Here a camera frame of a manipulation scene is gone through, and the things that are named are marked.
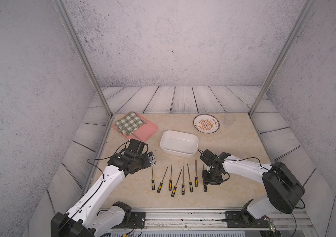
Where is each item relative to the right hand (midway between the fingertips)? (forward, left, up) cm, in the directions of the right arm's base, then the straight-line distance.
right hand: (206, 183), depth 84 cm
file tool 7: (+2, +5, -1) cm, 6 cm away
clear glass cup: (+44, -21, +5) cm, 49 cm away
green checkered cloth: (+44, +53, +1) cm, 69 cm away
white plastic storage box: (+27, +15, 0) cm, 31 cm away
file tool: (-1, +30, 0) cm, 30 cm away
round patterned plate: (+46, -6, -1) cm, 46 cm away
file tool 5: (-1, +13, -1) cm, 13 cm away
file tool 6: (+1, +9, -2) cm, 9 cm away
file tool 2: (0, +25, 0) cm, 25 cm away
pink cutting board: (+36, +41, +1) cm, 55 cm away
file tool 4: (-1, +17, -1) cm, 18 cm away
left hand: (+6, +30, +14) cm, 34 cm away
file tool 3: (+2, +20, -1) cm, 21 cm away
